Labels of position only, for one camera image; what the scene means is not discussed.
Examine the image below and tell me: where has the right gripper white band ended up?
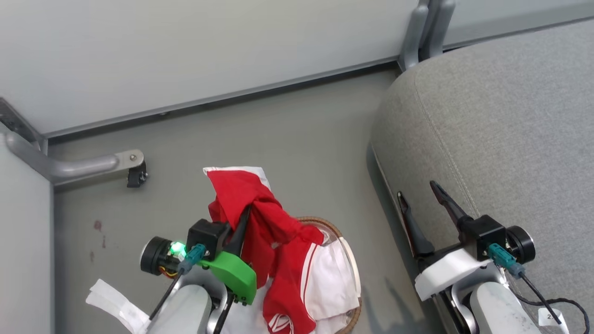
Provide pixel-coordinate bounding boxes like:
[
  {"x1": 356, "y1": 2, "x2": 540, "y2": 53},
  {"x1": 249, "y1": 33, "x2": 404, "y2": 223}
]
[{"x1": 398, "y1": 181, "x2": 536, "y2": 302}]

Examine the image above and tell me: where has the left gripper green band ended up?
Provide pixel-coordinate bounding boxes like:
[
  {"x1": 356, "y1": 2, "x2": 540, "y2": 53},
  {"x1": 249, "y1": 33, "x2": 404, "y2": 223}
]
[{"x1": 140, "y1": 206, "x2": 257, "y2": 305}]

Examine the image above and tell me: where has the red and white jersey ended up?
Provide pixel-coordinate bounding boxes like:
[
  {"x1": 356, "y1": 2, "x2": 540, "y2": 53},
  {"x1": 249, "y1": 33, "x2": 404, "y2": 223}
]
[{"x1": 203, "y1": 166, "x2": 362, "y2": 334}]

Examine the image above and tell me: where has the white laundry basket brown rim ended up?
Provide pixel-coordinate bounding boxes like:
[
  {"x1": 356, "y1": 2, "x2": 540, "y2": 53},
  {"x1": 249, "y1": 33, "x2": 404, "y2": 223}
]
[{"x1": 296, "y1": 216, "x2": 363, "y2": 334}]

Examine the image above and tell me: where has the grey fabric sofa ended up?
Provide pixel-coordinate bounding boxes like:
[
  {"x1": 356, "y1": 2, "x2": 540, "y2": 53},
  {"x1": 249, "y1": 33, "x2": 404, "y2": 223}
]
[{"x1": 370, "y1": 19, "x2": 594, "y2": 334}]

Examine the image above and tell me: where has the black caster wheel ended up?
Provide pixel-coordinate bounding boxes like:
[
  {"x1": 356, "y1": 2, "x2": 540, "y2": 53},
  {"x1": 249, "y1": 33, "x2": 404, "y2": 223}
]
[{"x1": 127, "y1": 161, "x2": 149, "y2": 189}]

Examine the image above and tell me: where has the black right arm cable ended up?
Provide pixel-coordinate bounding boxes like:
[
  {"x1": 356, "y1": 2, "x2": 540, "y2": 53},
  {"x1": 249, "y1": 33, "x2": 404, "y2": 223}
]
[{"x1": 487, "y1": 244, "x2": 591, "y2": 334}]

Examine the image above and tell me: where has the aluminium partition bottom rail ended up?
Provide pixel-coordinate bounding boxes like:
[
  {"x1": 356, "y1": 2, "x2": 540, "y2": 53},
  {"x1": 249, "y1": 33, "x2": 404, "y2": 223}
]
[{"x1": 44, "y1": 56, "x2": 405, "y2": 140}]

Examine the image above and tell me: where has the white cable label tag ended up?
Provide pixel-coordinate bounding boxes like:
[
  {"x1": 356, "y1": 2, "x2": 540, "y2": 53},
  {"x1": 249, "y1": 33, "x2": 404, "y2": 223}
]
[{"x1": 538, "y1": 308, "x2": 570, "y2": 334}]

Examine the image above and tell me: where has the grey partition foot bracket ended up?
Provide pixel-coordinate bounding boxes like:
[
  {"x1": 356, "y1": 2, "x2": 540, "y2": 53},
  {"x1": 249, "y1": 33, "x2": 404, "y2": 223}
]
[{"x1": 4, "y1": 132, "x2": 145, "y2": 187}]

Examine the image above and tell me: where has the grey double partition post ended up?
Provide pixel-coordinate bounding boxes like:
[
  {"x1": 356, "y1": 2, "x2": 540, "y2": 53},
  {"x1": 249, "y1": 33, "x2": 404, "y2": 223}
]
[{"x1": 398, "y1": 0, "x2": 458, "y2": 71}]

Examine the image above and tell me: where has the grey corner partition post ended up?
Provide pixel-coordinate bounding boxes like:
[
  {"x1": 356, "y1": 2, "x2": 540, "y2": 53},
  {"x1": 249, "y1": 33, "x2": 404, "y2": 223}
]
[{"x1": 0, "y1": 96, "x2": 49, "y2": 156}]

